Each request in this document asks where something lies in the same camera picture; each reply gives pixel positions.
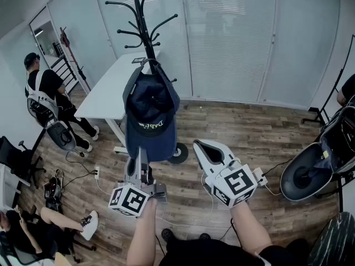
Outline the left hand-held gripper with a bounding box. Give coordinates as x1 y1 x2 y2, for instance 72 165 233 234
108 146 169 218

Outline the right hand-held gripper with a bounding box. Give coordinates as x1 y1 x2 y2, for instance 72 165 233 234
192 139 259 209

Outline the navy blue baseball cap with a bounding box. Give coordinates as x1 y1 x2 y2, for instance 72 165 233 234
122 59 181 163

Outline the black metal coat rack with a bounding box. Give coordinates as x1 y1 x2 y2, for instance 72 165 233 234
105 0 190 165

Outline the person's right forearm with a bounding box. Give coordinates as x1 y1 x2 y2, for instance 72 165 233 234
230 201 273 257

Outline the person's left forearm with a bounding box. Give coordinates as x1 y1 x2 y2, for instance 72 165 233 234
126 197 179 266

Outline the black shelf rack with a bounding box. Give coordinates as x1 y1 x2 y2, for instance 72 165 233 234
50 55 79 94

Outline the red wooden coat rack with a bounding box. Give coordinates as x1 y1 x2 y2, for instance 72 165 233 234
59 26 93 91

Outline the white sneaker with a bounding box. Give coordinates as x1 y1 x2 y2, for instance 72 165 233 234
79 209 99 242

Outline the white table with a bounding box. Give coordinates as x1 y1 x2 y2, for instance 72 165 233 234
74 49 162 155

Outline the black equipment pile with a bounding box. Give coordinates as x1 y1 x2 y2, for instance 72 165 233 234
43 168 67 211

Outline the large open grey backpack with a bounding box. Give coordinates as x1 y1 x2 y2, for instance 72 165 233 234
280 95 355 202

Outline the person's black shirt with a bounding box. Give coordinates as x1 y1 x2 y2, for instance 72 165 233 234
159 237 309 266

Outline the black office chair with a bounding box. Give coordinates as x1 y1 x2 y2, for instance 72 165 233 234
0 135 47 190

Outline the white cabinet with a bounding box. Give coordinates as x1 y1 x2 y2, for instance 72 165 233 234
0 163 22 211

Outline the black floor cable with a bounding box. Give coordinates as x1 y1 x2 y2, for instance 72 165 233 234
61 149 98 190
261 157 294 177

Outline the white cable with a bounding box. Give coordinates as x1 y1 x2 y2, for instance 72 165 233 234
264 182 284 197

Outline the black metal stand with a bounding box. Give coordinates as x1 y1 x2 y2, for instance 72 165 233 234
301 33 355 126

